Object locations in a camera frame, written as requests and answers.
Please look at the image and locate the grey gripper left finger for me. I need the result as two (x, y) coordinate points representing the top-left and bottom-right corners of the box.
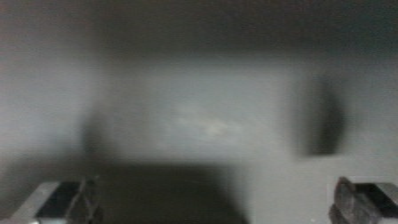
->
(6, 178), (102, 224)

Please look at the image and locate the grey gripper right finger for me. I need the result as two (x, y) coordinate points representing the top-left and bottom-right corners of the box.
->
(328, 177), (398, 224)

